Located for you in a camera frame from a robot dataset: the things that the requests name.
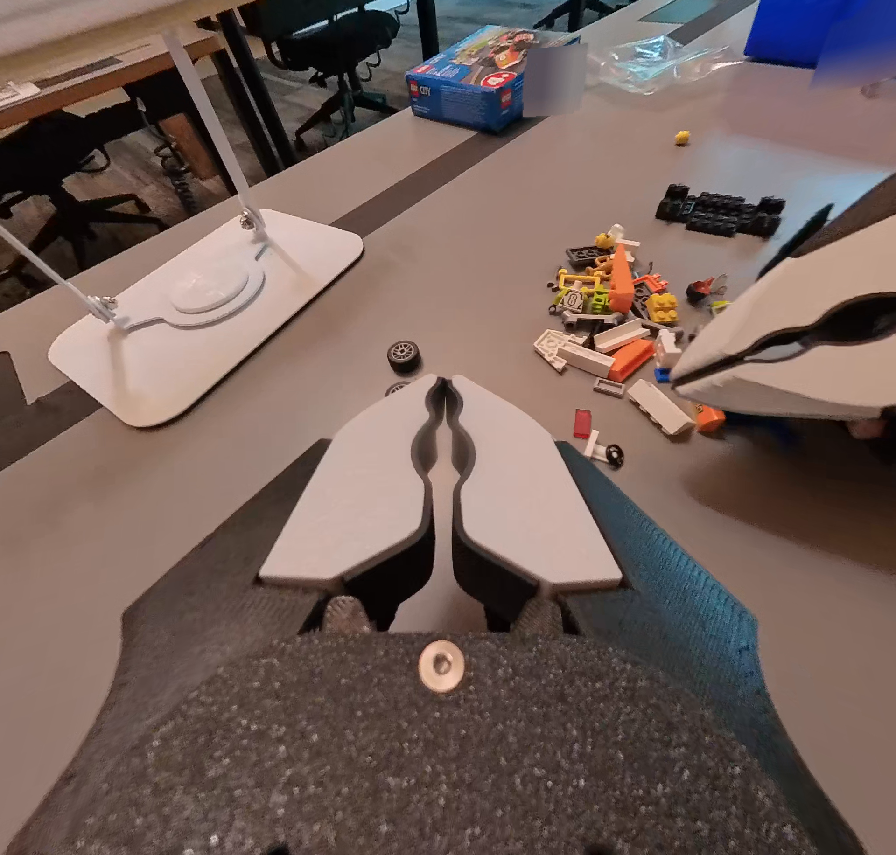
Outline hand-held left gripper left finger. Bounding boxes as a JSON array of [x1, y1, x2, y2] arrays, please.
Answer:
[[259, 375, 452, 626]]

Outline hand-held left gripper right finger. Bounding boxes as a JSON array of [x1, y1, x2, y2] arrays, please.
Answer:
[[451, 375, 624, 626]]

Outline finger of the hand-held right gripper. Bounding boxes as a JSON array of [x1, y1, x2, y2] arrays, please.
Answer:
[[678, 212, 896, 383], [678, 328, 896, 422]]

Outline orange lego race car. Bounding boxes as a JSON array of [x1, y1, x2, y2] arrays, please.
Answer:
[[656, 184, 788, 237]]

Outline orange white lego cockpit piece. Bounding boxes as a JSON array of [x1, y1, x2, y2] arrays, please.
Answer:
[[609, 341, 656, 383]]

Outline orange white lego nose piece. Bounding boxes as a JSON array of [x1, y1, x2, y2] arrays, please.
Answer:
[[607, 247, 638, 313]]

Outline white lego steering wheel piece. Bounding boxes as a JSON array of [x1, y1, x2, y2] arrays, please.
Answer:
[[584, 430, 625, 470]]

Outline white lego brick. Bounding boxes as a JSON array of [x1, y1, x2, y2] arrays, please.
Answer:
[[626, 380, 695, 439]]

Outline pile of loose lego pieces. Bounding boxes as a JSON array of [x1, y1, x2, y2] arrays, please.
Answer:
[[532, 226, 732, 443]]

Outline blue lego box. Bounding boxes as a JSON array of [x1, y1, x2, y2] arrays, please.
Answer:
[[405, 26, 582, 134]]

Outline blue plastic bin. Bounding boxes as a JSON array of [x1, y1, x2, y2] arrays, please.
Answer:
[[742, 0, 896, 72]]

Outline clear plastic bag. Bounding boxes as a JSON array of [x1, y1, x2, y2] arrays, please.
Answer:
[[586, 33, 736, 93]]

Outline wooden desk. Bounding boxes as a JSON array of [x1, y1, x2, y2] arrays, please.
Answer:
[[0, 0, 463, 128]]

